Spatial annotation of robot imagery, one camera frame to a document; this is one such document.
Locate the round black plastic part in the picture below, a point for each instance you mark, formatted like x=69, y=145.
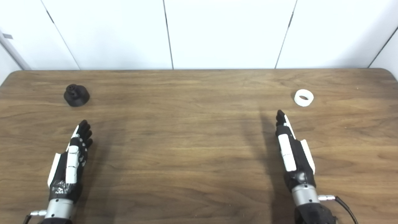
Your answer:
x=77, y=96

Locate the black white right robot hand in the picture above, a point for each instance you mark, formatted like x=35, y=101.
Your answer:
x=295, y=161

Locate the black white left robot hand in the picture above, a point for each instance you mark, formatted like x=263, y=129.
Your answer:
x=72, y=161

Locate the grey wall corner trim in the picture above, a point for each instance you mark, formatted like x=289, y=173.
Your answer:
x=14, y=51

